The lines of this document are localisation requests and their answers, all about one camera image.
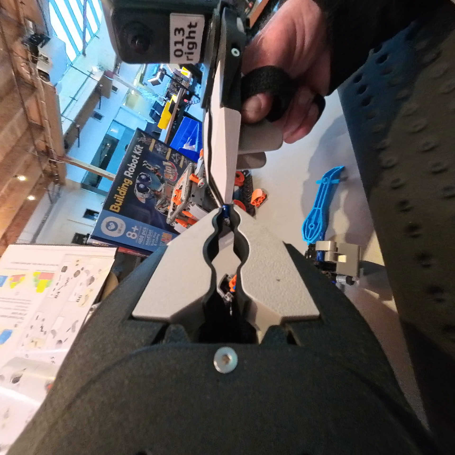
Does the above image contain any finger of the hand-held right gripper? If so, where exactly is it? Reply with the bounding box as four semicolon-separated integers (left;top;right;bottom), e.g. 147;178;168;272
210;63;244;207
202;110;222;204

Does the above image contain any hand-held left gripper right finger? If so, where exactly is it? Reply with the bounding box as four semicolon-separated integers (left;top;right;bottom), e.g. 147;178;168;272
230;207;320;342

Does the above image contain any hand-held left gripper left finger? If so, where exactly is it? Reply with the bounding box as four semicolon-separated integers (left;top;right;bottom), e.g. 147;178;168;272
132;208;223;324

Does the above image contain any blue plastic bin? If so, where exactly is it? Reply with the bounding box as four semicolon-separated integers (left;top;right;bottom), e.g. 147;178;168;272
170;117;204;161

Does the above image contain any black wheel brick assembly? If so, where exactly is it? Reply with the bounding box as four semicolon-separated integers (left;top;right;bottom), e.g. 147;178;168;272
305;245;359;285

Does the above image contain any person's right forearm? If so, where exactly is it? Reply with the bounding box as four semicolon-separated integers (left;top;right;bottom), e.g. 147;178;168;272
314;0;423;97

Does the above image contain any person's right hand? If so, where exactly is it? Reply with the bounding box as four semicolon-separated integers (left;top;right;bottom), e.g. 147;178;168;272
241;0;333;145

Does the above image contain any yellow plastic bin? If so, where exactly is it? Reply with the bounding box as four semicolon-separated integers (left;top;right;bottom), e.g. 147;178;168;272
157;100;177;129

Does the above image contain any grey orange brick assembly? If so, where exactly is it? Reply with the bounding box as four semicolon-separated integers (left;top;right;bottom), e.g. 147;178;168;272
218;273;238;303

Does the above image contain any grey orange tracked toy robot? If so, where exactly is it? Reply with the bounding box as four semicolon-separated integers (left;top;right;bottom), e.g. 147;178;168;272
165;149;269;230

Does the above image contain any blue brick separator tool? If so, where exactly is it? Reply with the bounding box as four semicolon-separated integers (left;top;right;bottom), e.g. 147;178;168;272
302;165;346;246

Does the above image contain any blue robot kit box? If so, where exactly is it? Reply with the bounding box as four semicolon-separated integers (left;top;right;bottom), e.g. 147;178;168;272
87;127;215;257

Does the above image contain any white instruction booklet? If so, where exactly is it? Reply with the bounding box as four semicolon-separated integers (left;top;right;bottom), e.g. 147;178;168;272
0;243;118;431

